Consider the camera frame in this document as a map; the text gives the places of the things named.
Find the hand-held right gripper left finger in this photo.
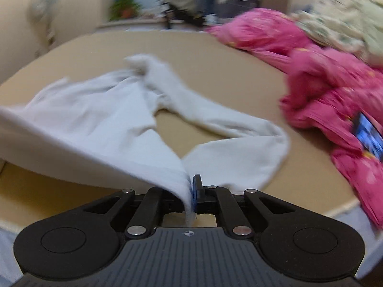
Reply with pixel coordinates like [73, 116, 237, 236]
[76, 186, 184, 240]

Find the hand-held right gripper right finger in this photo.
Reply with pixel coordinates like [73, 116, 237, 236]
[191, 174, 303, 240]

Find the white t-shirt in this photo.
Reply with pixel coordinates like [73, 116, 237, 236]
[0, 54, 291, 225]

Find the tan bed mat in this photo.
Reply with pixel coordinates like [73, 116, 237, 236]
[0, 29, 361, 231]

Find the pink patterned garment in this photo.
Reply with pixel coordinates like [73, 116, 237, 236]
[206, 7, 383, 231]

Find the black smartphone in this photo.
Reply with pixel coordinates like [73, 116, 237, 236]
[352, 111, 383, 162]

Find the potted green plant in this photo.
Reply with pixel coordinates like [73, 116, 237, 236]
[107, 0, 143, 22]

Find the light floral garment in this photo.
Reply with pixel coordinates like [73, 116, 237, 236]
[290, 0, 383, 68]

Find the standing fan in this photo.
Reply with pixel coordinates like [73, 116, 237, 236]
[26, 0, 62, 58]

